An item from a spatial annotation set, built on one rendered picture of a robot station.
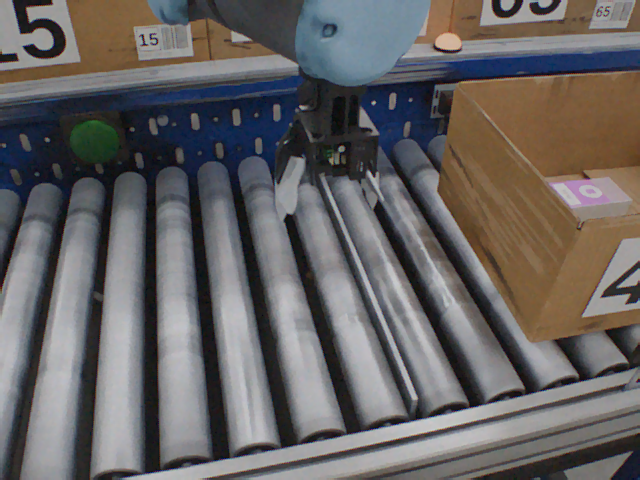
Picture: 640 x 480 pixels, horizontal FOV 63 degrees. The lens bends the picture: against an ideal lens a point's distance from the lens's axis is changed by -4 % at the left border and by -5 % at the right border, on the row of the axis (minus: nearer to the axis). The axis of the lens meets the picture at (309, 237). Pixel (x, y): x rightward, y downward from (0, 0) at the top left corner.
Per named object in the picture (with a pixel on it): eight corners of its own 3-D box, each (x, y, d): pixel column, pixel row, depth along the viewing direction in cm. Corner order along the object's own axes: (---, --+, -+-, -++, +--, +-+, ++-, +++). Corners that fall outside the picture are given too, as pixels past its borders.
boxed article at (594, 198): (620, 226, 72) (632, 199, 69) (557, 235, 70) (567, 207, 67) (598, 202, 76) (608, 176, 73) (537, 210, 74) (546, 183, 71)
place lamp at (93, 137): (76, 168, 79) (63, 126, 74) (77, 163, 80) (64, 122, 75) (123, 162, 80) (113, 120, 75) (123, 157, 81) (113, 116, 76)
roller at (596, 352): (606, 406, 58) (591, 395, 55) (432, 159, 96) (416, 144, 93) (645, 381, 56) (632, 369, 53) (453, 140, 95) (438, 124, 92)
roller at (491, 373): (505, 432, 56) (480, 424, 53) (364, 167, 94) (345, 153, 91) (543, 406, 54) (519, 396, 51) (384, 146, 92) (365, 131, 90)
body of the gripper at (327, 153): (307, 192, 56) (307, 83, 48) (291, 149, 62) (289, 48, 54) (378, 182, 57) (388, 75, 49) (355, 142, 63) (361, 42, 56)
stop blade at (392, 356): (401, 444, 58) (412, 400, 53) (311, 200, 93) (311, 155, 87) (406, 443, 59) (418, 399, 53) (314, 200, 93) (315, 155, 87)
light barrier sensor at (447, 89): (433, 126, 89) (439, 89, 84) (429, 122, 90) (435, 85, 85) (460, 123, 89) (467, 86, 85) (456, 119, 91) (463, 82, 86)
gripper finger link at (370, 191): (381, 232, 64) (351, 179, 58) (367, 202, 69) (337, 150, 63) (405, 220, 64) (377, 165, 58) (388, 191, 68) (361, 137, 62)
